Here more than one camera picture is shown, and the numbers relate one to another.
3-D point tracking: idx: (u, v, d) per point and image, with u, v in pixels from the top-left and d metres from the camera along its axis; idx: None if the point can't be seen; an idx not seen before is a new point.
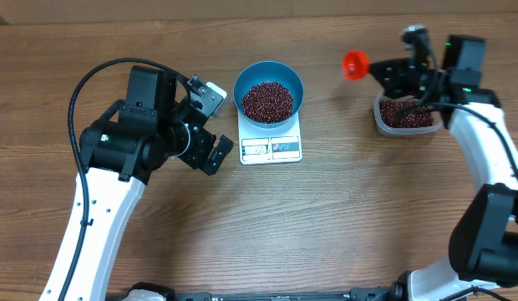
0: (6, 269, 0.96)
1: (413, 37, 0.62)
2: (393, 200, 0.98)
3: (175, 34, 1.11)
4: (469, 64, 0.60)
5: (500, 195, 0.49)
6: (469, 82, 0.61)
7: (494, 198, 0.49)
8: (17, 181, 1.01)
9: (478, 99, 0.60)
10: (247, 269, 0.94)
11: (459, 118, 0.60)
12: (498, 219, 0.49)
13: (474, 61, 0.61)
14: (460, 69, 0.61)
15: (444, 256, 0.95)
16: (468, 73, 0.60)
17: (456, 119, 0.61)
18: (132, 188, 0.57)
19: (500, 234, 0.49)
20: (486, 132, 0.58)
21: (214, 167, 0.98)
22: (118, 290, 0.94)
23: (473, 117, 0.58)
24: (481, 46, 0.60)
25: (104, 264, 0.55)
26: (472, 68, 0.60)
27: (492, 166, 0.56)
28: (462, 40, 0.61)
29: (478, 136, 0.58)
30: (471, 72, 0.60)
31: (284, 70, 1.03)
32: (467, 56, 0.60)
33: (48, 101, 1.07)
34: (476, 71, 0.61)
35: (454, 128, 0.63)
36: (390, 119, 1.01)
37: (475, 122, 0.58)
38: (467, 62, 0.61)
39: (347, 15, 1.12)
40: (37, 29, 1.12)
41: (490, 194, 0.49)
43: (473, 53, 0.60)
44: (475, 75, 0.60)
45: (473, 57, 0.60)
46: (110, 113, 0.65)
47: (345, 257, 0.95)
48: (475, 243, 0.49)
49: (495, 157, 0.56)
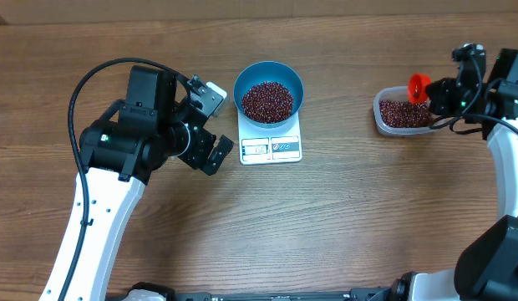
0: (6, 269, 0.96)
1: (463, 53, 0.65)
2: (393, 200, 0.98)
3: (175, 34, 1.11)
4: None
5: None
6: None
7: (512, 234, 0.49)
8: (17, 181, 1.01)
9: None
10: (247, 269, 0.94)
11: (501, 134, 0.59)
12: (512, 253, 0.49)
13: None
14: (511, 82, 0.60)
15: (444, 255, 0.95)
16: None
17: (496, 134, 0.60)
18: (133, 188, 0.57)
19: (510, 269, 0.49)
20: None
21: (213, 167, 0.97)
22: (118, 290, 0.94)
23: (515, 136, 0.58)
24: None
25: (104, 265, 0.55)
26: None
27: None
28: (515, 53, 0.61)
29: (516, 158, 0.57)
30: None
31: (283, 70, 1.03)
32: None
33: (48, 101, 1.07)
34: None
35: (491, 142, 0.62)
36: (389, 119, 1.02)
37: (516, 142, 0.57)
38: None
39: (347, 15, 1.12)
40: (37, 29, 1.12)
41: (508, 230, 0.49)
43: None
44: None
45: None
46: (110, 113, 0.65)
47: (345, 257, 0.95)
48: (484, 271, 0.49)
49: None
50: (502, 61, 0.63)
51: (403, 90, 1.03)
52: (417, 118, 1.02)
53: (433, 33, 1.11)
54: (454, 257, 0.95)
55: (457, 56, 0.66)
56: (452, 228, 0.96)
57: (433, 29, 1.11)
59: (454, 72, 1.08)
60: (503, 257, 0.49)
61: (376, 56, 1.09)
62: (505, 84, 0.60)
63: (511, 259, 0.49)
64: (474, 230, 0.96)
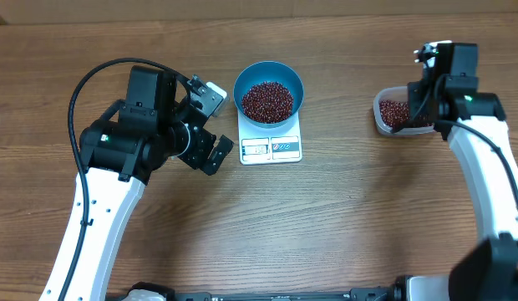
0: (6, 269, 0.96)
1: (424, 53, 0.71)
2: (393, 200, 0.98)
3: (175, 34, 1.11)
4: (463, 70, 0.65)
5: (505, 251, 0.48)
6: (465, 88, 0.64)
7: (498, 259, 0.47)
8: (17, 181, 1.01)
9: (478, 107, 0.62)
10: (246, 269, 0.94)
11: (463, 139, 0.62)
12: (503, 273, 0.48)
13: (466, 66, 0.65)
14: (455, 76, 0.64)
15: (444, 256, 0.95)
16: (462, 79, 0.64)
17: (456, 137, 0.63)
18: (133, 188, 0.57)
19: (505, 286, 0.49)
20: (490, 163, 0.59)
21: (213, 167, 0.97)
22: (118, 290, 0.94)
23: (475, 141, 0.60)
24: (472, 50, 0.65)
25: (104, 265, 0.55)
26: (466, 74, 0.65)
27: (497, 209, 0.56)
28: (453, 46, 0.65)
29: (480, 163, 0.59)
30: (465, 78, 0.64)
31: (284, 70, 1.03)
32: (459, 62, 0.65)
33: (48, 101, 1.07)
34: (470, 76, 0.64)
35: (454, 144, 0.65)
36: (389, 119, 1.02)
37: (479, 150, 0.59)
38: (461, 68, 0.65)
39: (347, 15, 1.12)
40: (37, 29, 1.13)
41: (494, 255, 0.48)
43: (464, 57, 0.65)
44: (470, 81, 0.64)
45: (464, 61, 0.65)
46: (110, 114, 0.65)
47: (345, 257, 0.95)
48: (479, 295, 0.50)
49: (499, 187, 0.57)
50: (444, 53, 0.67)
51: (403, 90, 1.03)
52: None
53: (433, 33, 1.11)
54: (454, 257, 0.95)
55: (419, 57, 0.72)
56: (453, 228, 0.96)
57: (433, 30, 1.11)
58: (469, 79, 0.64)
59: None
60: (495, 279, 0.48)
61: (375, 56, 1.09)
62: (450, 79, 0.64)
63: (504, 278, 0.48)
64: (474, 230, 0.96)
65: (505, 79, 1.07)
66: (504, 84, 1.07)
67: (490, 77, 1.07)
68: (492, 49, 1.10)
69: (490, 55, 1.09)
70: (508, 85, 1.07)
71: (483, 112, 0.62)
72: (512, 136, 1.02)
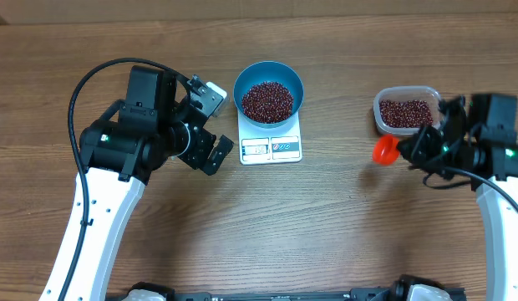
0: (6, 269, 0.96)
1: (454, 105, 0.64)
2: (393, 200, 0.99)
3: (175, 34, 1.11)
4: (501, 123, 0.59)
5: None
6: (503, 140, 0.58)
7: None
8: (17, 181, 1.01)
9: None
10: (247, 269, 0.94)
11: (491, 197, 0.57)
12: None
13: (505, 118, 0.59)
14: (492, 127, 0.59)
15: (444, 256, 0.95)
16: (500, 132, 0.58)
17: (485, 193, 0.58)
18: (133, 188, 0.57)
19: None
20: (516, 230, 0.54)
21: (213, 167, 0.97)
22: (118, 290, 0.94)
23: (507, 204, 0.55)
24: (511, 103, 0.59)
25: (104, 266, 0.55)
26: (505, 126, 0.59)
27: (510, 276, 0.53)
28: (490, 95, 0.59)
29: (506, 234, 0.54)
30: (504, 130, 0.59)
31: (284, 70, 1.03)
32: (498, 112, 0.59)
33: (48, 100, 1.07)
34: (508, 128, 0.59)
35: (480, 199, 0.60)
36: (389, 119, 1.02)
37: (509, 214, 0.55)
38: (499, 119, 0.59)
39: (347, 15, 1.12)
40: (38, 29, 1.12)
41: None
43: (503, 110, 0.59)
44: (508, 134, 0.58)
45: (502, 114, 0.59)
46: (110, 113, 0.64)
47: (345, 257, 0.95)
48: None
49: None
50: (477, 104, 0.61)
51: (403, 90, 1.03)
52: (418, 117, 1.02)
53: (433, 33, 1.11)
54: (454, 258, 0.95)
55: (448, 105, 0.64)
56: (452, 228, 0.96)
57: (433, 29, 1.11)
58: (507, 133, 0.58)
59: (454, 71, 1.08)
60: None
61: (375, 56, 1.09)
62: (486, 130, 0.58)
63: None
64: (474, 230, 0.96)
65: (505, 79, 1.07)
66: (504, 84, 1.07)
67: (490, 77, 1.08)
68: (493, 49, 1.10)
69: (491, 55, 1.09)
70: (508, 85, 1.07)
71: None
72: None
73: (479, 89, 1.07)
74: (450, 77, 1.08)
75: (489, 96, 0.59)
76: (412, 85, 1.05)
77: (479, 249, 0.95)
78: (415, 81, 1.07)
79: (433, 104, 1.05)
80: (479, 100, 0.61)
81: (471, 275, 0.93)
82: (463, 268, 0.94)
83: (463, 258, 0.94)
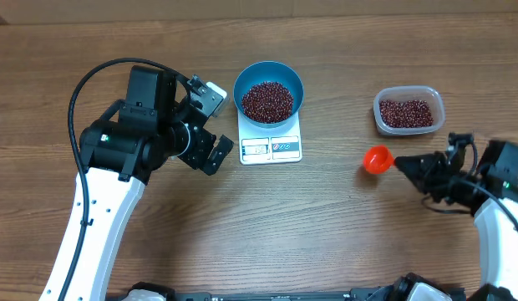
0: (6, 269, 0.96)
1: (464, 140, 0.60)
2: (393, 200, 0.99)
3: (175, 34, 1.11)
4: (510, 165, 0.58)
5: None
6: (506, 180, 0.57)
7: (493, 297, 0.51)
8: (17, 181, 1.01)
9: (515, 198, 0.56)
10: (247, 269, 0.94)
11: (488, 209, 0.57)
12: None
13: (515, 163, 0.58)
14: (499, 168, 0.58)
15: (444, 256, 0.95)
16: (505, 174, 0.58)
17: (483, 211, 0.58)
18: (132, 188, 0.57)
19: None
20: (510, 233, 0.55)
21: (213, 167, 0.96)
22: (118, 290, 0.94)
23: (502, 214, 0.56)
24: None
25: (104, 266, 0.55)
26: (511, 170, 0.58)
27: (504, 271, 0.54)
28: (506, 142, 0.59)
29: (501, 232, 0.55)
30: (510, 173, 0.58)
31: (284, 70, 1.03)
32: (508, 156, 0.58)
33: (48, 101, 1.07)
34: (514, 173, 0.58)
35: (479, 218, 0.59)
36: (389, 119, 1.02)
37: (503, 220, 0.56)
38: (508, 163, 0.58)
39: (347, 15, 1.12)
40: (37, 30, 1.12)
41: (491, 292, 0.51)
43: (514, 155, 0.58)
44: (513, 178, 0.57)
45: (511, 160, 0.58)
46: (110, 114, 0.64)
47: (345, 257, 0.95)
48: None
49: (514, 258, 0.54)
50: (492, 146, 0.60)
51: (403, 89, 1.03)
52: (418, 117, 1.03)
53: (433, 33, 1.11)
54: (454, 258, 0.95)
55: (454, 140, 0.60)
56: (452, 228, 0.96)
57: (433, 29, 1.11)
58: (513, 176, 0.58)
59: (454, 71, 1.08)
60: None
61: (375, 56, 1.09)
62: (492, 169, 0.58)
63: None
64: (474, 230, 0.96)
65: (505, 79, 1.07)
66: (504, 84, 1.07)
67: (490, 77, 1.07)
68: (493, 49, 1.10)
69: (491, 55, 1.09)
70: (508, 85, 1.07)
71: None
72: (512, 136, 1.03)
73: (479, 88, 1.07)
74: (450, 77, 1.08)
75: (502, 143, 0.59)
76: (412, 85, 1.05)
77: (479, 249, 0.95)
78: (415, 81, 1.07)
79: (433, 104, 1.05)
80: (494, 145, 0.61)
81: (471, 275, 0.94)
82: (463, 268, 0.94)
83: (464, 258, 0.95)
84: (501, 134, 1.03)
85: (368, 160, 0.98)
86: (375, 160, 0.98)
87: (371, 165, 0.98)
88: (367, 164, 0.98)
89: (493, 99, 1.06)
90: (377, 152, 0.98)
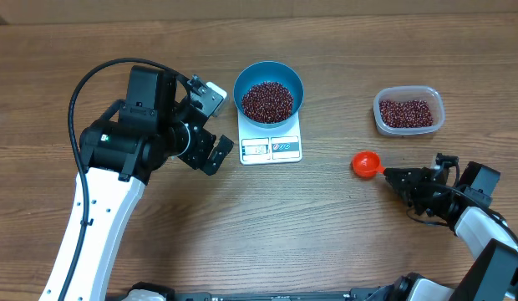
0: (6, 269, 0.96)
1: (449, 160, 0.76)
2: (393, 200, 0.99)
3: (175, 34, 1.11)
4: (481, 186, 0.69)
5: (509, 249, 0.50)
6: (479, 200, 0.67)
7: (502, 248, 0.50)
8: (17, 181, 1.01)
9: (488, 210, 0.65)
10: (247, 269, 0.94)
11: (468, 216, 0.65)
12: (505, 269, 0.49)
13: (486, 186, 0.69)
14: (474, 189, 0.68)
15: (444, 256, 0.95)
16: (479, 193, 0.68)
17: (464, 218, 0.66)
18: (133, 188, 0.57)
19: (505, 285, 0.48)
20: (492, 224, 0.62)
21: (213, 167, 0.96)
22: (118, 290, 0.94)
23: (481, 213, 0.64)
24: (495, 176, 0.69)
25: (104, 265, 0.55)
26: (484, 191, 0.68)
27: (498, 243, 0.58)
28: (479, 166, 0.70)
29: (485, 222, 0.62)
30: (482, 193, 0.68)
31: (284, 70, 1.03)
32: (481, 180, 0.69)
33: (48, 100, 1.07)
34: (486, 195, 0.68)
35: (461, 228, 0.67)
36: (389, 119, 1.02)
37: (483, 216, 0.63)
38: (479, 184, 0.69)
39: (347, 15, 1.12)
40: (37, 30, 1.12)
41: (499, 245, 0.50)
43: (486, 179, 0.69)
44: (486, 198, 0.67)
45: (483, 181, 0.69)
46: (109, 114, 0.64)
47: (345, 257, 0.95)
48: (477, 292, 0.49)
49: (504, 236, 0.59)
50: (470, 170, 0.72)
51: (403, 89, 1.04)
52: (418, 117, 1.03)
53: (433, 33, 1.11)
54: (454, 258, 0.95)
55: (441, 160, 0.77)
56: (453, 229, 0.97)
57: (433, 29, 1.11)
58: (486, 196, 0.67)
59: (454, 71, 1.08)
60: (495, 273, 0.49)
61: (375, 56, 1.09)
62: (469, 190, 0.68)
63: (504, 274, 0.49)
64: None
65: (505, 79, 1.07)
66: (505, 84, 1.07)
67: (490, 77, 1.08)
68: (493, 49, 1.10)
69: (491, 55, 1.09)
70: (508, 85, 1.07)
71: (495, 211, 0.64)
72: (511, 136, 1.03)
73: (479, 88, 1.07)
74: (450, 76, 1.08)
75: (479, 167, 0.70)
76: (412, 85, 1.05)
77: None
78: (414, 81, 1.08)
79: (433, 104, 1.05)
80: (472, 167, 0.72)
81: None
82: (463, 268, 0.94)
83: (463, 258, 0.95)
84: (501, 134, 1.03)
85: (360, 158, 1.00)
86: (366, 162, 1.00)
87: (358, 163, 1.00)
88: (356, 160, 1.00)
89: (493, 99, 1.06)
90: (373, 158, 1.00)
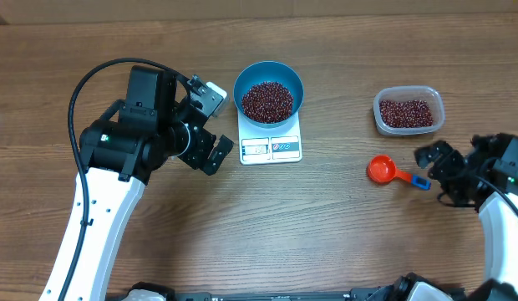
0: (6, 269, 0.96)
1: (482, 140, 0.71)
2: (393, 200, 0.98)
3: (175, 34, 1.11)
4: (514, 159, 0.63)
5: (503, 294, 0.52)
6: (511, 174, 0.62)
7: (497, 293, 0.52)
8: (17, 181, 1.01)
9: None
10: (247, 269, 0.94)
11: (492, 203, 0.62)
12: None
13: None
14: (505, 161, 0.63)
15: (444, 255, 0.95)
16: (511, 166, 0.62)
17: (488, 204, 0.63)
18: (133, 188, 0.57)
19: None
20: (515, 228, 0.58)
21: (213, 167, 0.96)
22: (118, 290, 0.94)
23: (507, 208, 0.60)
24: None
25: (104, 265, 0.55)
26: (516, 163, 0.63)
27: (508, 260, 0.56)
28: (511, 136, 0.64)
29: (506, 227, 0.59)
30: (515, 165, 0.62)
31: (284, 70, 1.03)
32: (513, 150, 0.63)
33: (48, 100, 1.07)
34: None
35: (484, 213, 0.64)
36: (389, 119, 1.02)
37: (508, 215, 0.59)
38: (512, 156, 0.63)
39: (347, 15, 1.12)
40: (37, 29, 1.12)
41: (495, 289, 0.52)
43: None
44: None
45: (515, 153, 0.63)
46: (110, 114, 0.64)
47: (345, 257, 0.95)
48: None
49: None
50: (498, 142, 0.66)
51: (403, 89, 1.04)
52: (418, 118, 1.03)
53: (433, 33, 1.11)
54: (454, 257, 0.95)
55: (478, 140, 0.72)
56: (452, 228, 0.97)
57: (433, 29, 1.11)
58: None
59: (454, 71, 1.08)
60: None
61: (375, 56, 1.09)
62: (498, 161, 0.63)
63: None
64: (474, 230, 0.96)
65: (505, 79, 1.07)
66: (505, 84, 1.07)
67: (490, 76, 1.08)
68: (493, 49, 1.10)
69: (491, 55, 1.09)
70: (508, 85, 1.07)
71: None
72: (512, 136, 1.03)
73: (479, 89, 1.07)
74: (451, 76, 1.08)
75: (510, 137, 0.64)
76: (412, 85, 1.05)
77: (479, 249, 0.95)
78: (414, 81, 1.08)
79: (433, 104, 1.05)
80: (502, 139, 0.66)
81: (472, 275, 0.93)
82: (463, 268, 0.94)
83: (463, 258, 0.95)
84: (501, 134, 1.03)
85: (379, 160, 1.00)
86: (383, 168, 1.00)
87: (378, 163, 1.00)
88: (378, 161, 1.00)
89: (493, 99, 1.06)
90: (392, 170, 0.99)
